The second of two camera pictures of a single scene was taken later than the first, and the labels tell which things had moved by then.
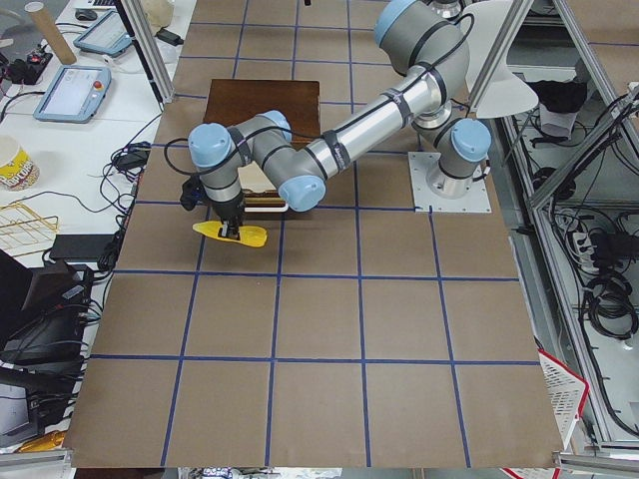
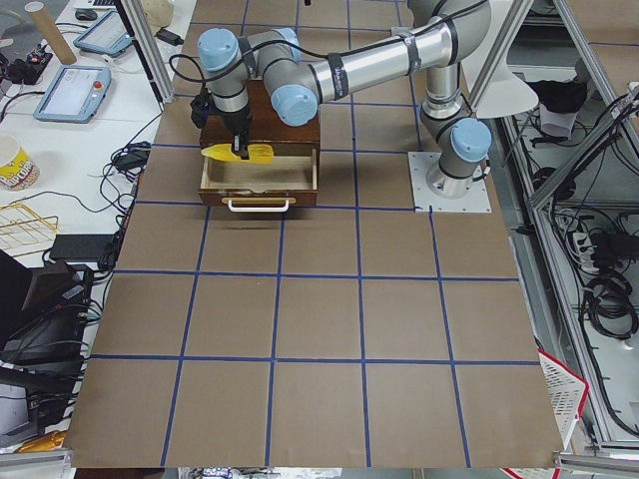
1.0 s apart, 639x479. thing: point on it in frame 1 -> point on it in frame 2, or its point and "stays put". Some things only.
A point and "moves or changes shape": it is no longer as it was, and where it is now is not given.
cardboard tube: [51, 33] stays put
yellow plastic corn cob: [249, 236] moves or changes shape
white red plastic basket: [568, 391] stays put
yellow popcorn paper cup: [18, 170] stays put
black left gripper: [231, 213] -> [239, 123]
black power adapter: [169, 37] stays put
